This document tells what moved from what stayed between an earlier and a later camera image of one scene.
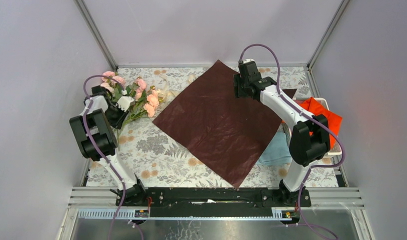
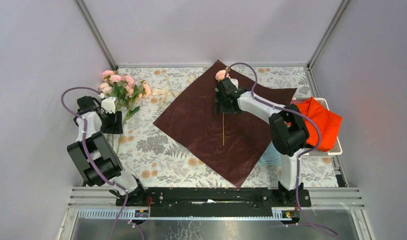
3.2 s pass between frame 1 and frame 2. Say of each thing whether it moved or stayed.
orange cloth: stayed
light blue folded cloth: stayed
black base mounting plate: stayed
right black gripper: moved
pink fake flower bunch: moved
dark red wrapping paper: stayed
